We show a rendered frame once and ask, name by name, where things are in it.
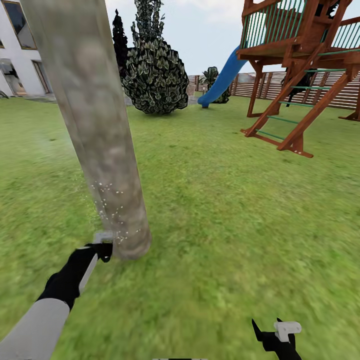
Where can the fixed window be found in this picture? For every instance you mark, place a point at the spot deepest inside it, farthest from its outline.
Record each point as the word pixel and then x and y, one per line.
pixel 12 78

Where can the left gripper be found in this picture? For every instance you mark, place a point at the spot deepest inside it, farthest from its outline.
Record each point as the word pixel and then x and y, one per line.
pixel 106 249

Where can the garden chair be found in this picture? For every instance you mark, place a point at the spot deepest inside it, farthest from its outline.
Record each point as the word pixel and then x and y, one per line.
pixel 190 90

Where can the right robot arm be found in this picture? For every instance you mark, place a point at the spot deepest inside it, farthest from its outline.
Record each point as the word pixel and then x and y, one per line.
pixel 282 341

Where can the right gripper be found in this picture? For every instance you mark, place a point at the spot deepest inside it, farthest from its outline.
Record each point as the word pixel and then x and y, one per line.
pixel 271 342

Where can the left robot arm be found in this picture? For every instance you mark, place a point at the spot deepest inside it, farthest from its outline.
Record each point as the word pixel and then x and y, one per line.
pixel 37 333

